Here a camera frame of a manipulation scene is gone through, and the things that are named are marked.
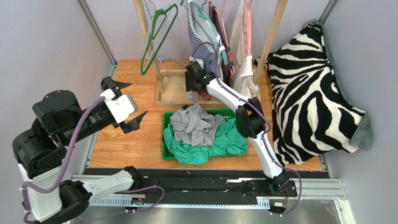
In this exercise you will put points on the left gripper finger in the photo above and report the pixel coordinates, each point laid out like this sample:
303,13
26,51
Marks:
109,83
134,124

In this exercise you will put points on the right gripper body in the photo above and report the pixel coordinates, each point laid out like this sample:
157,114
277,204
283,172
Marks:
193,79

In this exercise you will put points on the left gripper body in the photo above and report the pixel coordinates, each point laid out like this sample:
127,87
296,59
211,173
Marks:
107,105

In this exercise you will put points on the grey tank top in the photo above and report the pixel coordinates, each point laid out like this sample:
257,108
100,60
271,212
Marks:
195,127

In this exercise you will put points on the green tank top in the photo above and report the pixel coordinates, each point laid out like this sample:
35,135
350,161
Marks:
227,139

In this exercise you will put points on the green velvet hanger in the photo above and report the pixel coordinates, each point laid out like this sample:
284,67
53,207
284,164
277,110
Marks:
152,57

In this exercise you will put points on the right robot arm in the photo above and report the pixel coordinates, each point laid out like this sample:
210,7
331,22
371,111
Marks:
249,119

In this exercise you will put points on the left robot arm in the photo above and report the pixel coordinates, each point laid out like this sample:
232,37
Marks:
43,152

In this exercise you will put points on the maroon printed tank top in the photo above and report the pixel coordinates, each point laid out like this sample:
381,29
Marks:
227,65

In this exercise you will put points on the blue striped tank top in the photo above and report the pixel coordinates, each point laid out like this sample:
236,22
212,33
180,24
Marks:
202,48

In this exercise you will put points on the white tank top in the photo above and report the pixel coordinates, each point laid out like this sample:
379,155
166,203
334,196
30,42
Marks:
243,79

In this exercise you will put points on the teal plastic hanger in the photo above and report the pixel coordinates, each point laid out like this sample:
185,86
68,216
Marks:
207,28

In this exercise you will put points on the pink plastic hanger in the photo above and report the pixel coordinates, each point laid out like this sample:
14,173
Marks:
247,30

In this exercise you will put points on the wooden clothes rack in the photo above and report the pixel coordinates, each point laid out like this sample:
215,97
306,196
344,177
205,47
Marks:
166,94

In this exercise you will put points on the green plastic tray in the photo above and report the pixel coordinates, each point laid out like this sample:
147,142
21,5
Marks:
166,152

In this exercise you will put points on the zebra print blanket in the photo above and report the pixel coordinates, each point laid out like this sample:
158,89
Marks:
312,112

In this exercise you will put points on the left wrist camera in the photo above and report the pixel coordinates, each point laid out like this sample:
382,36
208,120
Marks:
134,107

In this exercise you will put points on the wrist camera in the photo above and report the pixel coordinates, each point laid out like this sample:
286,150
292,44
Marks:
134,107
200,61

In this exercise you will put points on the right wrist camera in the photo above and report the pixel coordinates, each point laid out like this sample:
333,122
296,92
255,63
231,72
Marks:
200,61

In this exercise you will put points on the thin pink wire hanger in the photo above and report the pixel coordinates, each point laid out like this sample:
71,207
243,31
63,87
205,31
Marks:
221,14

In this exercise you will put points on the thin blue wire hanger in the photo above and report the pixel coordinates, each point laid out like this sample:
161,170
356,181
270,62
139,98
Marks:
160,23

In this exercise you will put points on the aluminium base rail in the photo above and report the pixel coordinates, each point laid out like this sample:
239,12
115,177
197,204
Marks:
297,196

